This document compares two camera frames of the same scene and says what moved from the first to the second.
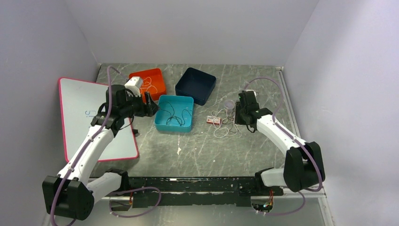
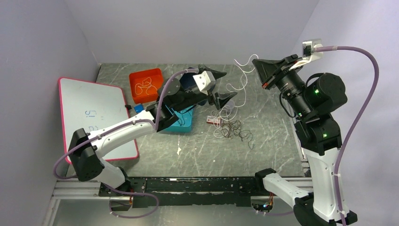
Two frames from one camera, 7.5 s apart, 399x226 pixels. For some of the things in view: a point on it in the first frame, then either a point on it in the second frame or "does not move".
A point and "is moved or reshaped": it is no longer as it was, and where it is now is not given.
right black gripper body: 239,115 → 288,81
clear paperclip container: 229,104 does not move
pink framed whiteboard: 80,101 does not move
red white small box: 212,119 does not move
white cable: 235,125 is moved or reshaped
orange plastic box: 152,83 does not move
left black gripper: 147,109 → 221,99
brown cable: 226,123 is moved or reshaped
